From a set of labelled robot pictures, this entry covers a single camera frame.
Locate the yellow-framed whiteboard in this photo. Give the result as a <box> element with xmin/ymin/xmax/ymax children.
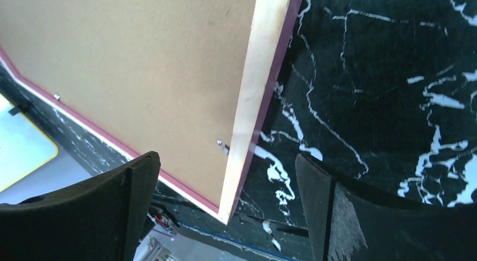
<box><xmin>1</xmin><ymin>96</ymin><xmax>59</xmax><ymax>191</ymax></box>

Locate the brown backing board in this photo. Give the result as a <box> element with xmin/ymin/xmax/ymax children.
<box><xmin>1</xmin><ymin>0</ymin><xmax>256</xmax><ymax>205</ymax></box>

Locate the metal frame retaining clip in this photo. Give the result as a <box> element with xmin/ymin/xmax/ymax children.
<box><xmin>216</xmin><ymin>139</ymin><xmax>230</xmax><ymax>155</ymax></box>

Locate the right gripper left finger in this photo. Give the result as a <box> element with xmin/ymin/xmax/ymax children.
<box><xmin>1</xmin><ymin>151</ymin><xmax>161</xmax><ymax>260</ymax></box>

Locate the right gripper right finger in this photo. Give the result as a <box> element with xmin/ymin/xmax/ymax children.
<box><xmin>295</xmin><ymin>154</ymin><xmax>476</xmax><ymax>260</ymax></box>

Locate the pink wooden picture frame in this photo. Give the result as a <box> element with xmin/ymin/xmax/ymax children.
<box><xmin>1</xmin><ymin>0</ymin><xmax>302</xmax><ymax>224</ymax></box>

